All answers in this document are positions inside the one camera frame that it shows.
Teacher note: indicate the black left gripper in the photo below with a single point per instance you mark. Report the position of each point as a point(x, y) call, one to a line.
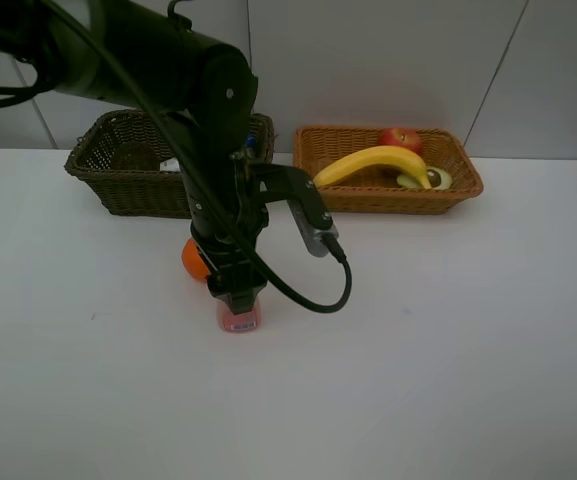
point(233, 279)

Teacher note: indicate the pink soap bottle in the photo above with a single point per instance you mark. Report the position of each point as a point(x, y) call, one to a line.
point(237, 324)

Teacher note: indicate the orange mandarin fruit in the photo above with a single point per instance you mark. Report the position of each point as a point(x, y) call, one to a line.
point(193, 262)

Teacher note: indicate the white bottle with blue cap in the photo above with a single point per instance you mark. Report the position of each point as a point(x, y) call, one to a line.
point(172, 164)

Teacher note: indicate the translucent pink plastic cup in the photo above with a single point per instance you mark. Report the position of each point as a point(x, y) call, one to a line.
point(135, 156)

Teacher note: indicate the yellow banana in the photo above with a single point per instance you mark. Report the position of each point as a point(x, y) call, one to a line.
point(396, 157)

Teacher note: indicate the halved avocado with pit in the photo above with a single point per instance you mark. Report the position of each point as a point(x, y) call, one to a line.
point(438, 179)

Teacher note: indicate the red apple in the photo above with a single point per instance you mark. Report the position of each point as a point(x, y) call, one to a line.
point(401, 137)

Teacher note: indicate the dark green left robot arm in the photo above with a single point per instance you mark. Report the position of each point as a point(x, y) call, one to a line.
point(198, 91)

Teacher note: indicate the orange wicker basket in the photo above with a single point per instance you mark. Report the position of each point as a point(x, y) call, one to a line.
point(372, 190)

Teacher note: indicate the dark brown wicker basket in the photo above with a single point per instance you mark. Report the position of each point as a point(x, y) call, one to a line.
point(153, 193)

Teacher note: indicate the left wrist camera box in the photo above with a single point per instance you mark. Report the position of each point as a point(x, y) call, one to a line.
point(281, 183)

